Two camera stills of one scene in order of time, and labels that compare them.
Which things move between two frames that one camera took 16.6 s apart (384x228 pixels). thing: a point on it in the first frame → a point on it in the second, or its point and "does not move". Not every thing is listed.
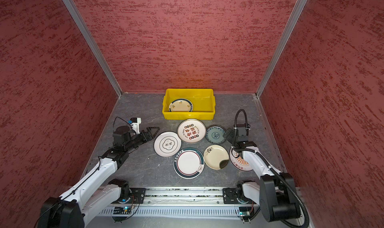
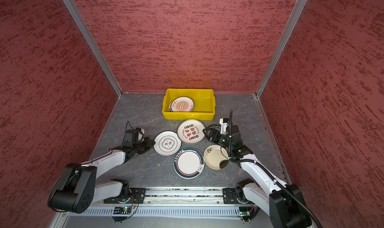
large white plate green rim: (188, 163) does not move
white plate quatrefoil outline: (167, 144) does not move
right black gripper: (231, 134) → (215, 137)
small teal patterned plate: (214, 135) does not move
